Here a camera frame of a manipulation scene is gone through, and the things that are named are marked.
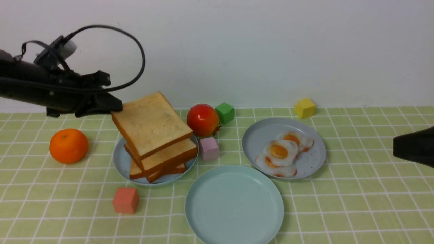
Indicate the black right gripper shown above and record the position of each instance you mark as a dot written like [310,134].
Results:
[416,147]

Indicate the fried egg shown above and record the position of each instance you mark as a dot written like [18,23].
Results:
[281,153]
[265,164]
[303,142]

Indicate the green cube block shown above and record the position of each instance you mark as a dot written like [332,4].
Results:
[225,112]

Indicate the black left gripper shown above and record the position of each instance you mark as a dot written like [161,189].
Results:
[91,99]

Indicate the orange mandarin fruit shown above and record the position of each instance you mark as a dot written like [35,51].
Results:
[68,146]

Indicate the pink-lilac cube block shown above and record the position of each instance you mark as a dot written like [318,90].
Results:
[209,148]

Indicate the teal empty plate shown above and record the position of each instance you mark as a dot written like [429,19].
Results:
[234,204]

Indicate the salmon red cube block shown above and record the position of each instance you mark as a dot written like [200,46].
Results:
[125,200]

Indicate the grey-blue egg plate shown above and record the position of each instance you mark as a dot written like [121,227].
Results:
[258,135]

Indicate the red pomegranate fruit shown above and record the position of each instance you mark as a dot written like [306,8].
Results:
[203,120]

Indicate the light blue bread plate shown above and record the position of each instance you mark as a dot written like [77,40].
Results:
[122,162]

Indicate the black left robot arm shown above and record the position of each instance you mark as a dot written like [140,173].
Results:
[27,82]

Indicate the toast slice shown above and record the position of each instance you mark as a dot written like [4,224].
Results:
[168,158]
[150,124]
[136,173]
[154,176]

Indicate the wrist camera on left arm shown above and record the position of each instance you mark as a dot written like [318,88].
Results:
[55,53]

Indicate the yellow cube block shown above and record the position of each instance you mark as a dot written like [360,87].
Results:
[305,108]

